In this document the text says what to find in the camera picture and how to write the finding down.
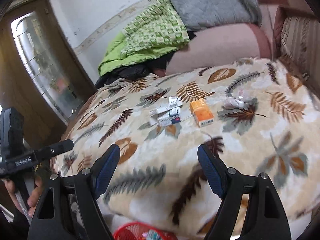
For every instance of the white tube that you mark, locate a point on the white tube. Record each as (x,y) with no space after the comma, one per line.
(166,108)

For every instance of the person's left hand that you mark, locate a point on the person's left hand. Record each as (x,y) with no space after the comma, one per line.
(33,196)

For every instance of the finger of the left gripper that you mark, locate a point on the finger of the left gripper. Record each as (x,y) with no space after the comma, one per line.
(52,150)

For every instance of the grey quilted pillow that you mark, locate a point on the grey quilted pillow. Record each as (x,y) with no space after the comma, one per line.
(202,14)

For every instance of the green patterned quilt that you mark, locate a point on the green patterned quilt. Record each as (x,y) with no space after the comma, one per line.
(156,31)

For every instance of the striped sofa back cushion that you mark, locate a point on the striped sofa back cushion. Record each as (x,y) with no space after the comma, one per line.
(300,50)

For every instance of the clear plastic bag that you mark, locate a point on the clear plastic bag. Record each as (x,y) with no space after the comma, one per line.
(237,99)

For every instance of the pink sofa armrest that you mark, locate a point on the pink sofa armrest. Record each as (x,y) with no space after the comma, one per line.
(218,46)

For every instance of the teal small box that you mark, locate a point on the teal small box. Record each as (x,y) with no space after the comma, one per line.
(151,235)

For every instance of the wooden glass door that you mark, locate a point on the wooden glass door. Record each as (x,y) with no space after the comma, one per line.
(40,75)

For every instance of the red mesh trash basket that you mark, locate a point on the red mesh trash basket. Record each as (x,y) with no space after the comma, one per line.
(134,231)

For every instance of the leaf-pattern fleece blanket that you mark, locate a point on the leaf-pattern fleece blanket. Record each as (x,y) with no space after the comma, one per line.
(159,180)

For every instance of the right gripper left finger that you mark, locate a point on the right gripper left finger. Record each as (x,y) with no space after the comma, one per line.
(52,218)

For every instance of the orange cardboard box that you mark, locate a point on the orange cardboard box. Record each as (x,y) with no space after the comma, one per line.
(201,113)

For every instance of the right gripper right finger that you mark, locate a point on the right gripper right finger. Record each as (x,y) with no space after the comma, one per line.
(265,216)

